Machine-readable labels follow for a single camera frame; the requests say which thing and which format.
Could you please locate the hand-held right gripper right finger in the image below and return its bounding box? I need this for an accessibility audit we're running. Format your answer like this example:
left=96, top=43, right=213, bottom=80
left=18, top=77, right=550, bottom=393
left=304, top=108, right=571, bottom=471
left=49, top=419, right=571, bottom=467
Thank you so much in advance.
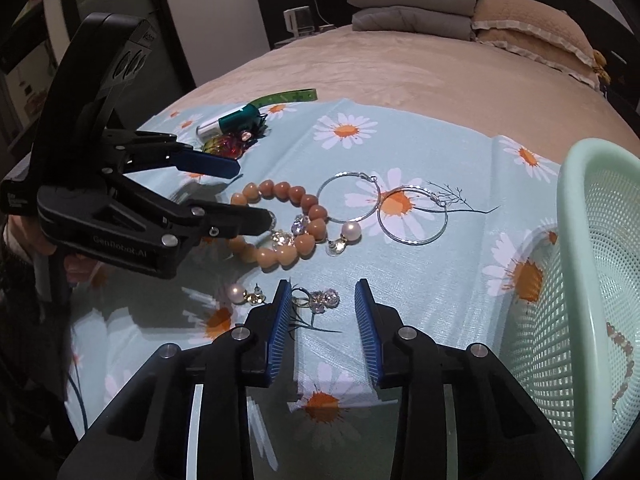
left=353, top=279, right=586, bottom=480

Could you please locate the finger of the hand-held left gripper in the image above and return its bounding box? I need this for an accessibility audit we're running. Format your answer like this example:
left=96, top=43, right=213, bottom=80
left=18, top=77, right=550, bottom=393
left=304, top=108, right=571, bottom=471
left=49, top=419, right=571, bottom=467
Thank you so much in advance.
left=120, top=180, right=277, bottom=256
left=102, top=129, right=243, bottom=179

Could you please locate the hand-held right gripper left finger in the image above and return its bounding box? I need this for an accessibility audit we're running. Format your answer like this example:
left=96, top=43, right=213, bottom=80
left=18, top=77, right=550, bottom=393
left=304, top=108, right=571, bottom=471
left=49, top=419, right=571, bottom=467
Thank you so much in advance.
left=57, top=280, right=301, bottom=480

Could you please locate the pearl drop earring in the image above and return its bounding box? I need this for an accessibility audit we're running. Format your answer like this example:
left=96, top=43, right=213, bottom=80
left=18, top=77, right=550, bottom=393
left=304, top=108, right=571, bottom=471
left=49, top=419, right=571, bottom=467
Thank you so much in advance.
left=326, top=221, right=364, bottom=257
left=226, top=282, right=269, bottom=307

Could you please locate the orange bead bracelet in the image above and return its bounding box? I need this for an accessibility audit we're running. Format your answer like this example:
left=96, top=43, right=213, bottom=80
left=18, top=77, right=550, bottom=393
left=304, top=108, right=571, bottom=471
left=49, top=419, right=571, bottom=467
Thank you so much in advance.
left=227, top=178, right=329, bottom=268

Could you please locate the silver hoop earring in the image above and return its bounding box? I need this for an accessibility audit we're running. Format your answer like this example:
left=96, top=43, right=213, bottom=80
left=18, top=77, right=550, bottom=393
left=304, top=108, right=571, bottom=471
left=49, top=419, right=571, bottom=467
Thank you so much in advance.
left=377, top=185, right=450, bottom=247
left=317, top=172, right=381, bottom=224

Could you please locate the green plastic basket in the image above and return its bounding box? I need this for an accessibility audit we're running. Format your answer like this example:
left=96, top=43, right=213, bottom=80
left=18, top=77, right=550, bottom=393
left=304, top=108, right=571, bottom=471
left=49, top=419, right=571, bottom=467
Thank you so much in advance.
left=500, top=137, right=640, bottom=480

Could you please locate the pink bead bracelet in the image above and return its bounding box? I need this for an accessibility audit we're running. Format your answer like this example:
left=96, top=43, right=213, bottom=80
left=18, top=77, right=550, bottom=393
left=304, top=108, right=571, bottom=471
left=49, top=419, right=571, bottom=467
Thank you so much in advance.
left=604, top=321, right=637, bottom=412

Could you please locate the person's left hand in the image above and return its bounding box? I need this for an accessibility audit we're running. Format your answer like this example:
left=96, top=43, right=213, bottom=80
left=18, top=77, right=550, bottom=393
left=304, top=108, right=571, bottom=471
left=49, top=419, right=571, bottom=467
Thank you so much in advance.
left=2, top=221, right=99, bottom=289

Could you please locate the white and teal tube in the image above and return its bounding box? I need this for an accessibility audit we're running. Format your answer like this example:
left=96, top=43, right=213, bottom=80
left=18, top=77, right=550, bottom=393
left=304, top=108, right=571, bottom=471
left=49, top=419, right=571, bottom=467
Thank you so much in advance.
left=196, top=104, right=261, bottom=137

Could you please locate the daisy print cloth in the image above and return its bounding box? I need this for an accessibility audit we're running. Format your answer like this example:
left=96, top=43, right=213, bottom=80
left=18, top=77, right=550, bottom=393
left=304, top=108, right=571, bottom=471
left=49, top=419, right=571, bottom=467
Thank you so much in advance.
left=65, top=97, right=566, bottom=480

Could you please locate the white nightstand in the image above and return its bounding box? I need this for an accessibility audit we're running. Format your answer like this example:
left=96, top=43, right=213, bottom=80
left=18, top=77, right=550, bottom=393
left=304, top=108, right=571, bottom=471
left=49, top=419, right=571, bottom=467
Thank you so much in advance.
left=272, top=23, right=347, bottom=51

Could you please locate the white kettle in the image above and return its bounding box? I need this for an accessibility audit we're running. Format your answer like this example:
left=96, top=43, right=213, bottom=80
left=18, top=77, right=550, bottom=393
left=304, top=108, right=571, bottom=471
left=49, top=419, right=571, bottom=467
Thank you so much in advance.
left=283, top=5, right=316, bottom=36

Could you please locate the beige bed blanket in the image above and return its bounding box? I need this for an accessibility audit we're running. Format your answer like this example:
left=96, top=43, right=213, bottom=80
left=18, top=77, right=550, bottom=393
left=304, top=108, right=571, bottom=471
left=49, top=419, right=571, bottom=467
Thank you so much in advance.
left=165, top=24, right=640, bottom=173

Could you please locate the beige ruffled pillow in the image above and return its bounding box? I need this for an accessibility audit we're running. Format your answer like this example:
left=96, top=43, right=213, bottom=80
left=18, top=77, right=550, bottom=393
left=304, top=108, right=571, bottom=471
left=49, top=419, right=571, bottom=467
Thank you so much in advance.
left=472, top=0, right=596, bottom=61
left=475, top=27, right=601, bottom=87

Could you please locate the yellow plush toy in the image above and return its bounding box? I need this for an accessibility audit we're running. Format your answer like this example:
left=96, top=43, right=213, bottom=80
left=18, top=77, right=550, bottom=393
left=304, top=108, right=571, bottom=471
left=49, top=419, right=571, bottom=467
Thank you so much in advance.
left=592, top=50, right=612, bottom=84

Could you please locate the dark door frame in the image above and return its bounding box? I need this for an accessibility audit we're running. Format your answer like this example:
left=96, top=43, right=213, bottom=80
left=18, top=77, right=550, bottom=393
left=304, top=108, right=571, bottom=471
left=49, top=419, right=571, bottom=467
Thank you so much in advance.
left=144, top=0, right=197, bottom=92

